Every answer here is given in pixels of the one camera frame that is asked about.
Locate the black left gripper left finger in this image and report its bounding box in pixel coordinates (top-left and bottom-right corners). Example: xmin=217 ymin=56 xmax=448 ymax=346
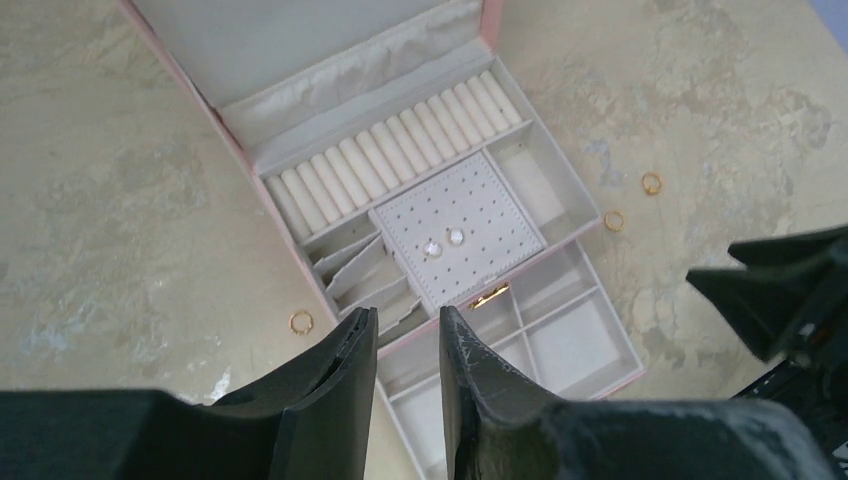
xmin=1 ymin=308 xmax=378 ymax=479

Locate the pink box pull-out drawer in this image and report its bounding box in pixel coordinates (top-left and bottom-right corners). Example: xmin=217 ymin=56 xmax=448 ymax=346
xmin=377 ymin=241 xmax=644 ymax=479

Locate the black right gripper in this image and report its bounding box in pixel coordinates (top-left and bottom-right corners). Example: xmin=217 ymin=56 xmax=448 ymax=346
xmin=686 ymin=225 xmax=847 ymax=398

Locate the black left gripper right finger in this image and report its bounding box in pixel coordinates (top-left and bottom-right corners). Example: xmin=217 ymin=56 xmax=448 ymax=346
xmin=439 ymin=306 xmax=836 ymax=479

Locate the pearl stud earring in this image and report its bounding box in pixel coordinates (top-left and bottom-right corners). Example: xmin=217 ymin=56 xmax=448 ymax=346
xmin=423 ymin=240 xmax=444 ymax=258
xmin=447 ymin=228 xmax=466 ymax=246

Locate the pink jewelry box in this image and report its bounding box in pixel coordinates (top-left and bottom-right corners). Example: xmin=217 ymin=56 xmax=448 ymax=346
xmin=125 ymin=1 xmax=599 ymax=350

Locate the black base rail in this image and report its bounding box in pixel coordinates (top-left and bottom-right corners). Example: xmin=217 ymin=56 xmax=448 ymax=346
xmin=736 ymin=360 xmax=847 ymax=479

